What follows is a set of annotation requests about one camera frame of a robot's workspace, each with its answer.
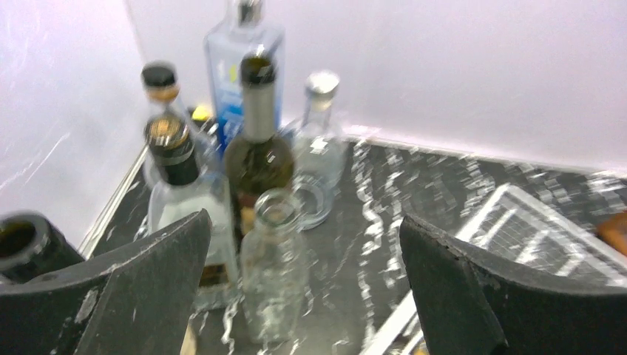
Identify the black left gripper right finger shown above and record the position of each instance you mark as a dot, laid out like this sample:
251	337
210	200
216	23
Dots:
470	301

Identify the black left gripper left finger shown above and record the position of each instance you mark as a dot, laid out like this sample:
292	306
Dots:
135	299

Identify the clear bottom glass bottle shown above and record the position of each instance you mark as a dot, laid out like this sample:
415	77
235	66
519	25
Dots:
218	282

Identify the dark black-capped wine bottle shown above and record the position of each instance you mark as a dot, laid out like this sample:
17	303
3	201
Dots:
32	246

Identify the clear neck bottle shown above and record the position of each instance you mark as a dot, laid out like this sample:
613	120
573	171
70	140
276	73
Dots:
275	268

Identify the green wine bottle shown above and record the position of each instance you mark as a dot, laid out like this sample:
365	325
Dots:
258	158

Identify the clear round glass bottle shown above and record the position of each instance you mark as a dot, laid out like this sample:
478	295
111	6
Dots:
318	148

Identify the clear labelled wine bottle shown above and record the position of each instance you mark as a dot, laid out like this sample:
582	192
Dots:
164	98

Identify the blue square glass bottle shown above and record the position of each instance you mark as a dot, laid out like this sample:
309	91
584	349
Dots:
243	31

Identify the dark gold-capped wine bottle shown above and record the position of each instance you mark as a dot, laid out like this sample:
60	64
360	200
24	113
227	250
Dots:
613	232

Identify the white wire wine rack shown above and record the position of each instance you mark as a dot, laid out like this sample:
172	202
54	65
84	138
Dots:
515	226

